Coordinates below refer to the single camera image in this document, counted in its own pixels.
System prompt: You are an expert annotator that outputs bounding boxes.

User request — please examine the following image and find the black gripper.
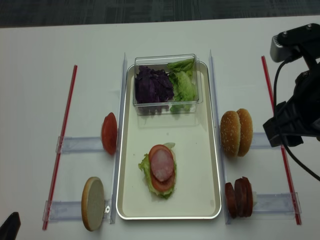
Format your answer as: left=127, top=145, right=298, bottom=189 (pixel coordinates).
left=262, top=56, right=320, bottom=148

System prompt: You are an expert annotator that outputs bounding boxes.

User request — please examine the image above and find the pink ham slice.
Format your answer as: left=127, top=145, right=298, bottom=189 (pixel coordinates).
left=150, top=150, right=174, bottom=182

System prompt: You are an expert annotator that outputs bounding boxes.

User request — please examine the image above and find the dark red meat slice stack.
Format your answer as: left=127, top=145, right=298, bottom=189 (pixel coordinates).
left=224, top=176, right=254, bottom=219

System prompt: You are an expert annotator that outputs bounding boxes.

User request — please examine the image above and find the green lettuce in container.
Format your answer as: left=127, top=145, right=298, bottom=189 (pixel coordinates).
left=167, top=58, right=197, bottom=102

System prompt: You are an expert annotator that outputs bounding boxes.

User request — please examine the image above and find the upper tomato slice on tray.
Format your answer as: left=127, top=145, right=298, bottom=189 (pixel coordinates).
left=148, top=144, right=173, bottom=162

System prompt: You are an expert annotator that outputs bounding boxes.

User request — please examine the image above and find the tomato slice on tray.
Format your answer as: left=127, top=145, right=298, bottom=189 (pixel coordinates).
left=150, top=168, right=176, bottom=193
left=148, top=144, right=173, bottom=162

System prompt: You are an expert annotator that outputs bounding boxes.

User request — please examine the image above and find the lower tomato slice on tray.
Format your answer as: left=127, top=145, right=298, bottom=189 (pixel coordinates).
left=150, top=168, right=176, bottom=193

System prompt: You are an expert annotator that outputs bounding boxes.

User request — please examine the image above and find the lettuce leaf on tray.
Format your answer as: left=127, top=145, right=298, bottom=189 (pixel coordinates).
left=138, top=153, right=177, bottom=199

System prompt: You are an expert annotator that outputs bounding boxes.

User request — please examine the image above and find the upper right clear holder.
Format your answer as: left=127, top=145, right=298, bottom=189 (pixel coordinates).
left=250, top=132, right=271, bottom=149

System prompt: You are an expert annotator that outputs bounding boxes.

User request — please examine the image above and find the clear holder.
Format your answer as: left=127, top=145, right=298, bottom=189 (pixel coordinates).
left=42, top=198, right=113, bottom=222
left=56, top=136, right=104, bottom=154
left=250, top=132, right=271, bottom=149
left=252, top=192, right=302, bottom=215

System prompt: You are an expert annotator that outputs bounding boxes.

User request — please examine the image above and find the plain bun behind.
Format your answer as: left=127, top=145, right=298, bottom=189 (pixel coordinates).
left=236, top=108, right=253, bottom=157

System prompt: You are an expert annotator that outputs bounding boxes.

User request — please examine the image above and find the sesame bun front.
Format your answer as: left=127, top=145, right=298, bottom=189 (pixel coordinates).
left=220, top=111, right=241, bottom=158

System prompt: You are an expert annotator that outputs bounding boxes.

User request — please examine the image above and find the right red strip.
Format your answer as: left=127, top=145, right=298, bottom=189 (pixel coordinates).
left=261, top=55, right=302, bottom=225

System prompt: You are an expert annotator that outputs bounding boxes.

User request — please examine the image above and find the red strip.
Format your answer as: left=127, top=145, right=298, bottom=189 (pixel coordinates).
left=42, top=65, right=78, bottom=231
left=261, top=55, right=302, bottom=225

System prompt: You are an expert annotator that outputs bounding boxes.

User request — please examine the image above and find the white stopper block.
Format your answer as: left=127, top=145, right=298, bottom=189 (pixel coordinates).
left=252, top=191, right=258, bottom=207

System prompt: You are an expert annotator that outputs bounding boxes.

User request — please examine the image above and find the lower right clear holder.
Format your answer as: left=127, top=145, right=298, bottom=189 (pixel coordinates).
left=252, top=192, right=302, bottom=215

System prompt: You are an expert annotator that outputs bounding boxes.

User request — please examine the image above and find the white rectangular serving tray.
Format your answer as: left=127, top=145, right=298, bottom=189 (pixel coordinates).
left=116, top=63, right=222, bottom=220

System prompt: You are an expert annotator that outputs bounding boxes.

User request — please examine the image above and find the white onion slice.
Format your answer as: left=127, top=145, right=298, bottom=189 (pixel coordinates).
left=163, top=142, right=176, bottom=161

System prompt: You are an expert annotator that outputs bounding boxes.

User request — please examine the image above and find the clear plastic salad container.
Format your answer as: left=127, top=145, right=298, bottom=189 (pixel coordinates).
left=132, top=54, right=203, bottom=116

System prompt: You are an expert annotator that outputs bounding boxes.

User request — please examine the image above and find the shredded purple cabbage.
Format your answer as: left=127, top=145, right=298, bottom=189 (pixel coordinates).
left=134, top=65, right=174, bottom=115

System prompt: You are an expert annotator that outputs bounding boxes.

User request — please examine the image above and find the upright bun bottom half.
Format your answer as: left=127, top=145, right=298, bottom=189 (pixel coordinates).
left=81, top=176, right=105, bottom=232

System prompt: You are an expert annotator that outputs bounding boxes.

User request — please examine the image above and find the left red strip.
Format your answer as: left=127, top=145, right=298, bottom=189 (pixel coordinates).
left=42, top=65, right=78, bottom=231

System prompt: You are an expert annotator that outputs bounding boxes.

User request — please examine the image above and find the upper left clear holder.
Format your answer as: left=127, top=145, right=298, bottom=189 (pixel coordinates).
left=56, top=136, right=104, bottom=154

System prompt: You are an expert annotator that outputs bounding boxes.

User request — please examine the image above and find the lower left clear holder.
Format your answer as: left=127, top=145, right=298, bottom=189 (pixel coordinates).
left=42, top=198, right=113, bottom=222

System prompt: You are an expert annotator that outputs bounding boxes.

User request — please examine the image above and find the black object bottom left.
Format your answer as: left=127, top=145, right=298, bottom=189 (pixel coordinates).
left=0, top=212, right=21, bottom=240

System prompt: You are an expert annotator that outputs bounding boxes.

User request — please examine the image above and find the black camera cable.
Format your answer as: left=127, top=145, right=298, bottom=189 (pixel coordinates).
left=273, top=47, right=320, bottom=182

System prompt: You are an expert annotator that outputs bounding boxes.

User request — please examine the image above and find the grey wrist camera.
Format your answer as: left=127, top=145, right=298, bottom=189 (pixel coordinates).
left=270, top=23, right=320, bottom=63

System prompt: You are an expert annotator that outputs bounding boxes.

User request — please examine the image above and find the right clear long rail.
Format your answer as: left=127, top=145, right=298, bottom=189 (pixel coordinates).
left=208, top=50, right=231, bottom=225

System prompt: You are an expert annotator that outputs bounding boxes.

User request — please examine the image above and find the clear long rail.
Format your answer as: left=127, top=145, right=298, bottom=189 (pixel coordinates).
left=208, top=50, right=231, bottom=225
left=108, top=53, right=128, bottom=224

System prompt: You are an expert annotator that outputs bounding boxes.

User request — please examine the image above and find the left clear long rail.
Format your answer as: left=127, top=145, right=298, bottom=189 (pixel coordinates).
left=108, top=53, right=128, bottom=224

